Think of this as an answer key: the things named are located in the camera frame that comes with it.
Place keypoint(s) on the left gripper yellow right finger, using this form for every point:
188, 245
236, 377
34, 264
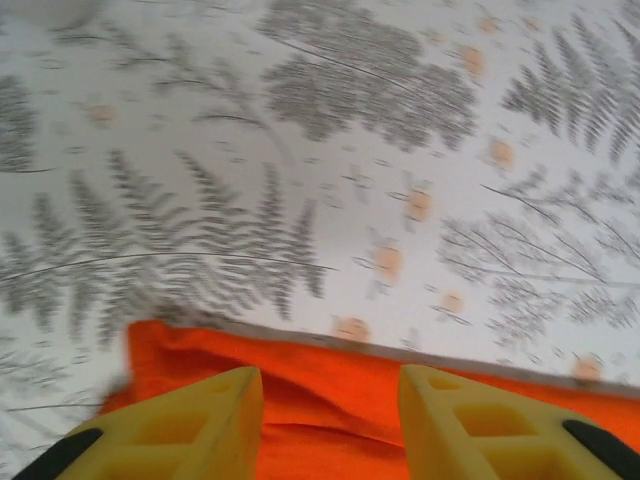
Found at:
480, 435

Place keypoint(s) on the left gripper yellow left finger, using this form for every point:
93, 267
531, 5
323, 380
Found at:
190, 430

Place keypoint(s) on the orange t-shirt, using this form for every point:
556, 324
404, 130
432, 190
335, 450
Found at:
330, 395

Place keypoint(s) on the floral patterned tablecloth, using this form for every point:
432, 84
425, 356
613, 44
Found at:
300, 150

